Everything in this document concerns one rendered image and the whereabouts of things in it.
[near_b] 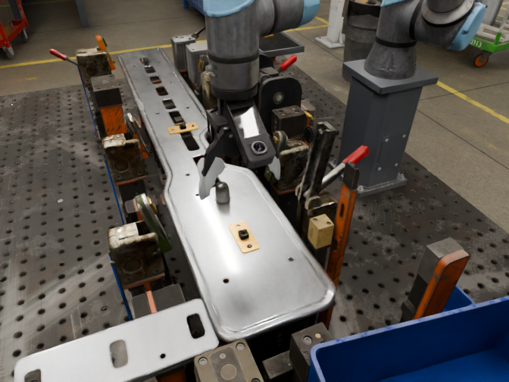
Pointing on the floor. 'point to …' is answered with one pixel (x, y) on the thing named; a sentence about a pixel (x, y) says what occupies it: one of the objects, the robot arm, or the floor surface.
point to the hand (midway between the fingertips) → (242, 192)
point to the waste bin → (359, 29)
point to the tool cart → (10, 28)
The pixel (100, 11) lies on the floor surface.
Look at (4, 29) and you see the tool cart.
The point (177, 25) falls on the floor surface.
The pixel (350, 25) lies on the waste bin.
